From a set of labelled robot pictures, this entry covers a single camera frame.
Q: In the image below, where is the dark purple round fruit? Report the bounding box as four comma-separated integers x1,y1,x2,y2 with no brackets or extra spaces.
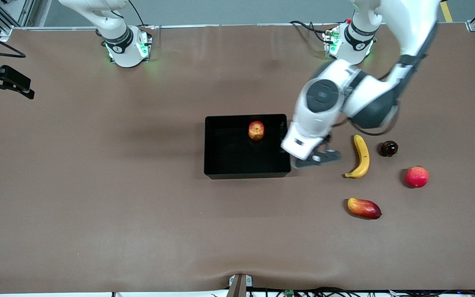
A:
378,140,399,158

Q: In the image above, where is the large table cover mat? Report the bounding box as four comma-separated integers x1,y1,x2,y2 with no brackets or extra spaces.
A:
0,23,475,294

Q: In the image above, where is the red yellow mango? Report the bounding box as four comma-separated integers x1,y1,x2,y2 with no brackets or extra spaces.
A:
347,198,382,220

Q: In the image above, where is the red yellow apple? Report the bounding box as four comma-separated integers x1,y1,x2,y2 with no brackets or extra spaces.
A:
248,121,265,141

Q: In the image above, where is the metal table edge bracket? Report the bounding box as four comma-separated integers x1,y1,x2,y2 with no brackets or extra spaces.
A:
228,273,254,297

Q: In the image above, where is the yellow banana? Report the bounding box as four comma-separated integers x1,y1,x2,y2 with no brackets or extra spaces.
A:
344,134,370,179

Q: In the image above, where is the black cable along table edge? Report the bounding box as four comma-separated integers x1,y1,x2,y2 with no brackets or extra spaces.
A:
249,286,475,297

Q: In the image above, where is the black base cable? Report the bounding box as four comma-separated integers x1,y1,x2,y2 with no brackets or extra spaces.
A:
127,0,158,47
289,20,329,42

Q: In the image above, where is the black plastic box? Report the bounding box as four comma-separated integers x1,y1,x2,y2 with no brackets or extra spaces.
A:
204,114,292,179

